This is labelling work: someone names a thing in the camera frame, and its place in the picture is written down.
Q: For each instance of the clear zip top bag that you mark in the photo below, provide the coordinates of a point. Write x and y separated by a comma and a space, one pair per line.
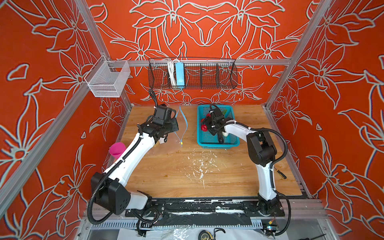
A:
174, 141

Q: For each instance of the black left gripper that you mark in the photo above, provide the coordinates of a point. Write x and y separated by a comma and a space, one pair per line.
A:
173, 121

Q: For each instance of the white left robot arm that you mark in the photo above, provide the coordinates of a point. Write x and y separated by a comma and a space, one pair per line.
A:
109, 193

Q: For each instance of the pink plastic goblet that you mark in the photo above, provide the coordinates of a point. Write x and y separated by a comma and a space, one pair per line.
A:
117, 149

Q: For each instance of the black wire wall basket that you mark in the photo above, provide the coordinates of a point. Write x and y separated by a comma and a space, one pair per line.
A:
200, 73

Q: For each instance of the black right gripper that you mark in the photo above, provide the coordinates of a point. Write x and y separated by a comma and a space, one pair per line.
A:
207, 120

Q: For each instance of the light blue power strip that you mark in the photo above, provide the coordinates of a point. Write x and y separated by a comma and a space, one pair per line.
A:
180, 75

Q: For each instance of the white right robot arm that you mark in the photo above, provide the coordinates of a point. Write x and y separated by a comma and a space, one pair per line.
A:
261, 149

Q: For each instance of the clear mesh wall bin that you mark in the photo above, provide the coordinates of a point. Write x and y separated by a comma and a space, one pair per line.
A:
107, 81

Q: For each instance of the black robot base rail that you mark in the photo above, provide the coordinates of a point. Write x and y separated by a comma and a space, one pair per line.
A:
243, 212

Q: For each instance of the black screwdriver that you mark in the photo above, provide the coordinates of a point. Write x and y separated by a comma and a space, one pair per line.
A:
281, 174

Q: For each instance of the dark red apple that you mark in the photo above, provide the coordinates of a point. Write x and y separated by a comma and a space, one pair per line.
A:
204, 128

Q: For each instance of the teal plastic basket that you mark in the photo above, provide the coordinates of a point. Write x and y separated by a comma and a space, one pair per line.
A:
208, 141

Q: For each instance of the yellow black tape measure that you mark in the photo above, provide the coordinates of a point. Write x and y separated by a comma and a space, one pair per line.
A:
205, 235

